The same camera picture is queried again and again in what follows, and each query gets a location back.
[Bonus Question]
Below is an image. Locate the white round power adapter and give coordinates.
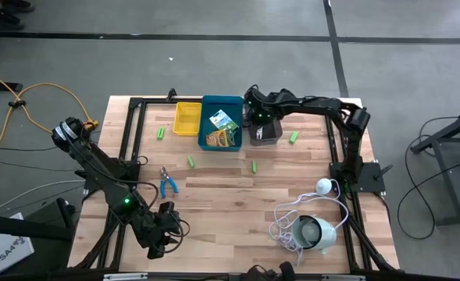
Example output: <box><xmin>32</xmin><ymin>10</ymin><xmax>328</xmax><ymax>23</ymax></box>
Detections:
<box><xmin>315</xmin><ymin>178</ymin><xmax>333</xmax><ymax>196</ymax></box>

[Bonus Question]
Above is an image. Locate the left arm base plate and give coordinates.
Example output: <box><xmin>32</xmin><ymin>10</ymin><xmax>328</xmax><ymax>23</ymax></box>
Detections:
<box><xmin>84</xmin><ymin>158</ymin><xmax>141</xmax><ymax>193</ymax></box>

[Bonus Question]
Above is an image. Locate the teal plastic bin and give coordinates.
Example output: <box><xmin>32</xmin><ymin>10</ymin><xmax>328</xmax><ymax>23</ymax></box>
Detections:
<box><xmin>197</xmin><ymin>94</ymin><xmax>244</xmax><ymax>152</ymax></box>

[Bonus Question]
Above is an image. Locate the white printed cardboard box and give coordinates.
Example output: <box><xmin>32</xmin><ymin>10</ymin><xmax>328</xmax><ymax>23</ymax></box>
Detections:
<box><xmin>0</xmin><ymin>212</ymin><xmax>35</xmax><ymax>278</ymax></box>

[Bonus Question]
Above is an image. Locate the grey translucent plastic bin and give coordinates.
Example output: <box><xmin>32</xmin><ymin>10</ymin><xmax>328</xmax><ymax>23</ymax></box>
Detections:
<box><xmin>248</xmin><ymin>116</ymin><xmax>283</xmax><ymax>147</ymax></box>

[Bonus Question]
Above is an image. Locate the yellow slotted plastic basket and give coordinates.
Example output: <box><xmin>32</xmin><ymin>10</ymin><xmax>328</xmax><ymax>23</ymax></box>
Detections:
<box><xmin>172</xmin><ymin>101</ymin><xmax>202</xmax><ymax>137</ymax></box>

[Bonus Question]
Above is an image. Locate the black metal table frame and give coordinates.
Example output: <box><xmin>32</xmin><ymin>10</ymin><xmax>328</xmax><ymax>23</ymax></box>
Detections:
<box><xmin>68</xmin><ymin>96</ymin><xmax>401</xmax><ymax>281</ymax></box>

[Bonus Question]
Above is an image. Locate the black power cable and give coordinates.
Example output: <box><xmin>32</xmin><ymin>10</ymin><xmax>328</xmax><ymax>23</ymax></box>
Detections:
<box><xmin>396</xmin><ymin>111</ymin><xmax>460</xmax><ymax>240</ymax></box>
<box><xmin>0</xmin><ymin>128</ymin><xmax>98</xmax><ymax>152</ymax></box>
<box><xmin>0</xmin><ymin>157</ymin><xmax>87</xmax><ymax>173</ymax></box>

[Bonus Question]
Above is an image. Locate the white security camera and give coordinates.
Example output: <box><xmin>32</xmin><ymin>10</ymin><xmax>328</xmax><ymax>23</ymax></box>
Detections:
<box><xmin>291</xmin><ymin>214</ymin><xmax>338</xmax><ymax>255</ymax></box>

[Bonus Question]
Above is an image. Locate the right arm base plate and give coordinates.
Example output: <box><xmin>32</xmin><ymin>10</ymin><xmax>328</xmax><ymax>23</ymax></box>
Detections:
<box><xmin>329</xmin><ymin>162</ymin><xmax>394</xmax><ymax>193</ymax></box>

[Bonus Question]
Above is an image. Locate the grey cable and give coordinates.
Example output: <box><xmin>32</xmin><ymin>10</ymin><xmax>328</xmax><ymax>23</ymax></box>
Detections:
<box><xmin>0</xmin><ymin>178</ymin><xmax>87</xmax><ymax>215</ymax></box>

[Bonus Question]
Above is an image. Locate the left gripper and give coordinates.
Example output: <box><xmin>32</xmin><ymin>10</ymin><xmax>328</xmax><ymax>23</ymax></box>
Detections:
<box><xmin>143</xmin><ymin>202</ymin><xmax>180</xmax><ymax>259</ymax></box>

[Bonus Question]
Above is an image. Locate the yellow green crayon box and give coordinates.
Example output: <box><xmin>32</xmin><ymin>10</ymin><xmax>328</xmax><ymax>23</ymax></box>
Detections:
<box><xmin>209</xmin><ymin>109</ymin><xmax>240</xmax><ymax>133</ymax></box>
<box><xmin>205</xmin><ymin>129</ymin><xmax>237</xmax><ymax>148</ymax></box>

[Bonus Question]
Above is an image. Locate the silver metal bracket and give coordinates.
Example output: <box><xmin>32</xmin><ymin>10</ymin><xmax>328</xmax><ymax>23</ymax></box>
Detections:
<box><xmin>321</xmin><ymin>274</ymin><xmax>366</xmax><ymax>281</ymax></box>
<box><xmin>103</xmin><ymin>272</ymin><xmax>148</xmax><ymax>281</ymax></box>

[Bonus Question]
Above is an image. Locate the yellow extension cord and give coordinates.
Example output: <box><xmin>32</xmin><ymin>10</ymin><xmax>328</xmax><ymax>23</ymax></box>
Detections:
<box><xmin>0</xmin><ymin>65</ymin><xmax>61</xmax><ymax>137</ymax></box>
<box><xmin>0</xmin><ymin>81</ymin><xmax>100</xmax><ymax>173</ymax></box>

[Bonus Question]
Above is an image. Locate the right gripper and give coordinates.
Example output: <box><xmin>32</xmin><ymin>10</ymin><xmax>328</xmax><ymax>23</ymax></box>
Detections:
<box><xmin>244</xmin><ymin>86</ymin><xmax>289</xmax><ymax>128</ymax></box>

